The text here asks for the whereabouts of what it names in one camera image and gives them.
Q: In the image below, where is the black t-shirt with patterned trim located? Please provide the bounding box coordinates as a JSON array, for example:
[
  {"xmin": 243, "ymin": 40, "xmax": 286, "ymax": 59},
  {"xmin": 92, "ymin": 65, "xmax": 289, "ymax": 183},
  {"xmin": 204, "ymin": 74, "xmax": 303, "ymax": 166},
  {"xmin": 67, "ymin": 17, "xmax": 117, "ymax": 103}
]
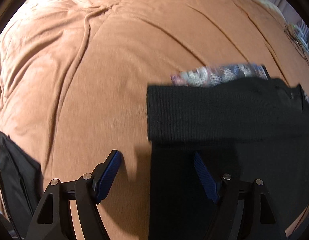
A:
[{"xmin": 147, "ymin": 74, "xmax": 309, "ymax": 239}]

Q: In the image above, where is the black cable coil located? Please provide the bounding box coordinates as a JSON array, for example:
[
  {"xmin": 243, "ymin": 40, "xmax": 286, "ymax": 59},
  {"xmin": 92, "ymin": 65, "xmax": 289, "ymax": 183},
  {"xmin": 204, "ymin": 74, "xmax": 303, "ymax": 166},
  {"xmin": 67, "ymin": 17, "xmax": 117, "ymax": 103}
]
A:
[{"xmin": 284, "ymin": 23, "xmax": 309, "ymax": 61}]

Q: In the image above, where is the black fabric bag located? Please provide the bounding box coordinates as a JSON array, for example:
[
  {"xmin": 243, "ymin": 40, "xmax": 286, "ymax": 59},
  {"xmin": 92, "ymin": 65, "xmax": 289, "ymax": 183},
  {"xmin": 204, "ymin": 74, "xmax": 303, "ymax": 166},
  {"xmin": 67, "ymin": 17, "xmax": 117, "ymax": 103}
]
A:
[{"xmin": 0, "ymin": 132, "xmax": 42, "ymax": 238}]

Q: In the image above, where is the brown fleece blanket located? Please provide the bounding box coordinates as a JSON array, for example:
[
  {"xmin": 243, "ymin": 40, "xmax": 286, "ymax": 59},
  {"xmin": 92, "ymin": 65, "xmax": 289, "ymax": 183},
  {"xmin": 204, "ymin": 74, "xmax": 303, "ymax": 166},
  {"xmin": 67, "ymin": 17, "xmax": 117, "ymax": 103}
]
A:
[{"xmin": 0, "ymin": 0, "xmax": 309, "ymax": 239}]

